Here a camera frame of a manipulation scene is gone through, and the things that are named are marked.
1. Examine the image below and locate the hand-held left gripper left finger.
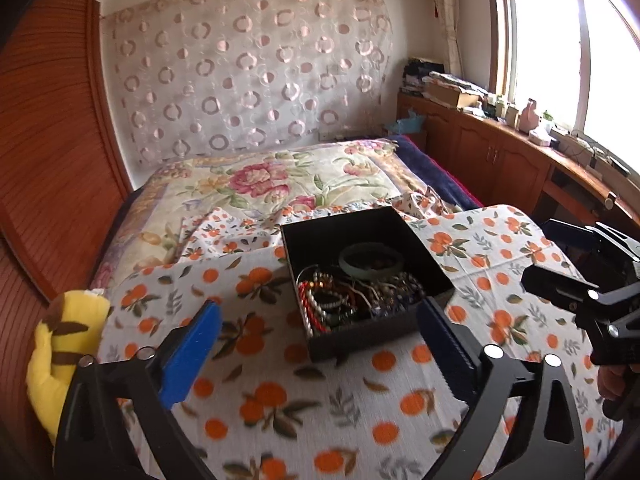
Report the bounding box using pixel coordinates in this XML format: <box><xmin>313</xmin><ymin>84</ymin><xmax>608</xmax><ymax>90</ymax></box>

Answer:
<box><xmin>52</xmin><ymin>299</ymin><xmax>224</xmax><ymax>480</ymax></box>

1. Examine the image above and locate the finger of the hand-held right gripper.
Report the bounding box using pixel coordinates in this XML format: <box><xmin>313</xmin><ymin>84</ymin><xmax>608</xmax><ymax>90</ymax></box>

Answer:
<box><xmin>541</xmin><ymin>217</ymin><xmax>640</xmax><ymax>265</ymax></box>
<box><xmin>520</xmin><ymin>261</ymin><xmax>640</xmax><ymax>366</ymax></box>

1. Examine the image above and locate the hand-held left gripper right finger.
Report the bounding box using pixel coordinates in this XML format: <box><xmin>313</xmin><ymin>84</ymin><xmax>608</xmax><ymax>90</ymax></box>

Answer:
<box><xmin>416</xmin><ymin>296</ymin><xmax>587</xmax><ymax>480</ymax></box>

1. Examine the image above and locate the pile of jewelry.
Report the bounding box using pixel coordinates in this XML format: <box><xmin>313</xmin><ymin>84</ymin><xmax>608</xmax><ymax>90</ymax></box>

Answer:
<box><xmin>298</xmin><ymin>270</ymin><xmax>427</xmax><ymax>336</ymax></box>

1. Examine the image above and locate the black jewelry box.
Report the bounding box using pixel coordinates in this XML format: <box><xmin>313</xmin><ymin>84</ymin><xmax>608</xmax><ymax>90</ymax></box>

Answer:
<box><xmin>279</xmin><ymin>205</ymin><xmax>457</xmax><ymax>365</ymax></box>

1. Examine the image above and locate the person's right hand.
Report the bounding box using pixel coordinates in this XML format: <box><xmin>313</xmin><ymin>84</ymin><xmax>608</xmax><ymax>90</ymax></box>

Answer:
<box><xmin>597</xmin><ymin>363</ymin><xmax>630</xmax><ymax>402</ymax></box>

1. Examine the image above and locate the white power strip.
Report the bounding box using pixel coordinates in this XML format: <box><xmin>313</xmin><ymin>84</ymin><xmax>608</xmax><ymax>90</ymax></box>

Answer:
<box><xmin>554</xmin><ymin>130</ymin><xmax>632</xmax><ymax>177</ymax></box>

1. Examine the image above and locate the orange print bed sheet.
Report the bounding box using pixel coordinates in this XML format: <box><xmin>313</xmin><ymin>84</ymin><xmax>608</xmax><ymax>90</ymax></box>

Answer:
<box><xmin>95</xmin><ymin>202</ymin><xmax>627</xmax><ymax>480</ymax></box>

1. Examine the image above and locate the green bangle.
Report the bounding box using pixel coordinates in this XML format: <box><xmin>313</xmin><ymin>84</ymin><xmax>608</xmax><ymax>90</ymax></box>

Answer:
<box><xmin>338</xmin><ymin>242</ymin><xmax>405</xmax><ymax>279</ymax></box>

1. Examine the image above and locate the yellow plush toy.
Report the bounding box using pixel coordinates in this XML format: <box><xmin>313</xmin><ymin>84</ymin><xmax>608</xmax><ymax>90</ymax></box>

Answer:
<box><xmin>26</xmin><ymin>289</ymin><xmax>114</xmax><ymax>447</ymax></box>

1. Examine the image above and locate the brown wooden cabinet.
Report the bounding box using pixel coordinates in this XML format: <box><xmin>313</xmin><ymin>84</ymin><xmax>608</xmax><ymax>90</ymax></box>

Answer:
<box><xmin>395</xmin><ymin>91</ymin><xmax>640</xmax><ymax>242</ymax></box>

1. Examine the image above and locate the dark blue blanket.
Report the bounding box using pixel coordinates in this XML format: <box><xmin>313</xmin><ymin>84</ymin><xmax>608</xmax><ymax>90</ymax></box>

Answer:
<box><xmin>390</xmin><ymin>134</ymin><xmax>485</xmax><ymax>212</ymax></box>

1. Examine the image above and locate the floral quilt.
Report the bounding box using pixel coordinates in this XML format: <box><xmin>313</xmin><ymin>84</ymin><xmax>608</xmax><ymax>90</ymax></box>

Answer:
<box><xmin>90</xmin><ymin>137</ymin><xmax>427</xmax><ymax>292</ymax></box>

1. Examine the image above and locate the cardboard box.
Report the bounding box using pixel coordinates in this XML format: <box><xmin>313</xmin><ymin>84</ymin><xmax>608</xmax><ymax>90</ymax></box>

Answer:
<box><xmin>424</xmin><ymin>79</ymin><xmax>485</xmax><ymax>112</ymax></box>

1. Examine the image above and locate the wooden framed window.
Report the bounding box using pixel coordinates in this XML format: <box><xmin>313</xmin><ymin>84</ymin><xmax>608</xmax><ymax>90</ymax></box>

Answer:
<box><xmin>484</xmin><ymin>0</ymin><xmax>640</xmax><ymax>147</ymax></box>

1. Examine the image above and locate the teal crumpled bag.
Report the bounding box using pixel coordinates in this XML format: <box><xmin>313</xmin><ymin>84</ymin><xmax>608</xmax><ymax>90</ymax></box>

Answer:
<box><xmin>384</xmin><ymin>109</ymin><xmax>427</xmax><ymax>134</ymax></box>

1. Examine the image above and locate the pile of clutter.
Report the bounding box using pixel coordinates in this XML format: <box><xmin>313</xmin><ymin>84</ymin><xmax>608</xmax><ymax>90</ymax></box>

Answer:
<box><xmin>400</xmin><ymin>57</ymin><xmax>447</xmax><ymax>95</ymax></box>

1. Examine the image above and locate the brown wooden wardrobe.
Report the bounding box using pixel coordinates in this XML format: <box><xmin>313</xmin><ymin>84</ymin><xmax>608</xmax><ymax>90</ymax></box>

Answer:
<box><xmin>0</xmin><ymin>0</ymin><xmax>135</xmax><ymax>443</ymax></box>

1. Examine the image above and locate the beige lace window curtain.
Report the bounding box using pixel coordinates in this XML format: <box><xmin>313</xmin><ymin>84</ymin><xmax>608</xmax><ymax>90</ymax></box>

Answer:
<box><xmin>429</xmin><ymin>0</ymin><xmax>467</xmax><ymax>77</ymax></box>

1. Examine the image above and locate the red bead bracelet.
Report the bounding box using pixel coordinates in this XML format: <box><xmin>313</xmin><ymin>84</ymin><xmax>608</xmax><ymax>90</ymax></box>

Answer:
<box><xmin>297</xmin><ymin>280</ymin><xmax>332</xmax><ymax>337</ymax></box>

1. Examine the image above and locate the circle patterned wall curtain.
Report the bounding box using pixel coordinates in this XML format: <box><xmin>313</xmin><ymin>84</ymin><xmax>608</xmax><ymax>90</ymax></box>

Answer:
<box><xmin>102</xmin><ymin>0</ymin><xmax>394</xmax><ymax>169</ymax></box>

